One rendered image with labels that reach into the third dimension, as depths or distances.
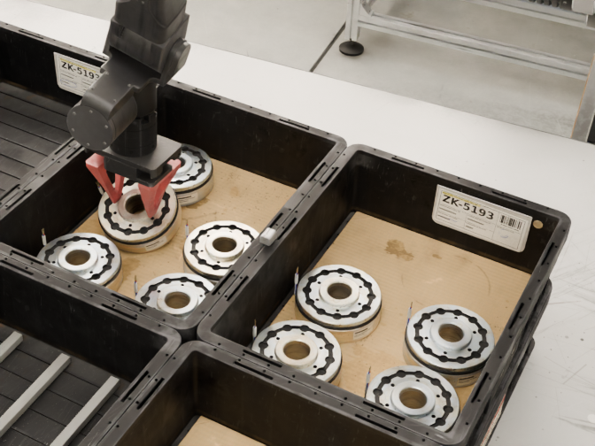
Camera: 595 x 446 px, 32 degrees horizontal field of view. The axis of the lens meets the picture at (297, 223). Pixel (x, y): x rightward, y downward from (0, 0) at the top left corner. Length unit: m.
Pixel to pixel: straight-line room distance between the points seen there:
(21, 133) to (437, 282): 0.64
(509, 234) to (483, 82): 1.97
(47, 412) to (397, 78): 2.24
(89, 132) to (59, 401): 0.30
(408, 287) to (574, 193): 0.50
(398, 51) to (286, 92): 1.53
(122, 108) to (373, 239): 0.39
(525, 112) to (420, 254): 1.85
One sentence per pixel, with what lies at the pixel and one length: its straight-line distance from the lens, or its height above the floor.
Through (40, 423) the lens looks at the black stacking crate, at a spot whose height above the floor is 0.83.
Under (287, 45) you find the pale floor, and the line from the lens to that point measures 3.34.
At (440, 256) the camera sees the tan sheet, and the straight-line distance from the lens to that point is 1.34.
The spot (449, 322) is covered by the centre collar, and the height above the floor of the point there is 0.87.
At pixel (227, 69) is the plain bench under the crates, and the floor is 0.70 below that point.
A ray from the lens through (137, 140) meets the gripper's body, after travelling 1.23.
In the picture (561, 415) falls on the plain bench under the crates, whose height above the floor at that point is 0.70.
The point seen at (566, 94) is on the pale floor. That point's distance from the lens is 3.28.
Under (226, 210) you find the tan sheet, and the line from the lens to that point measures 1.38.
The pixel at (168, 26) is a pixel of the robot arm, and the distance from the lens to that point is 1.11.
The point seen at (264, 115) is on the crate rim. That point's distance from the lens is 1.39.
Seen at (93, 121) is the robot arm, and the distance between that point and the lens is 1.14.
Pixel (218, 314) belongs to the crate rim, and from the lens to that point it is 1.10.
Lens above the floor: 1.72
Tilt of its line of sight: 41 degrees down
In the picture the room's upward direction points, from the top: 3 degrees clockwise
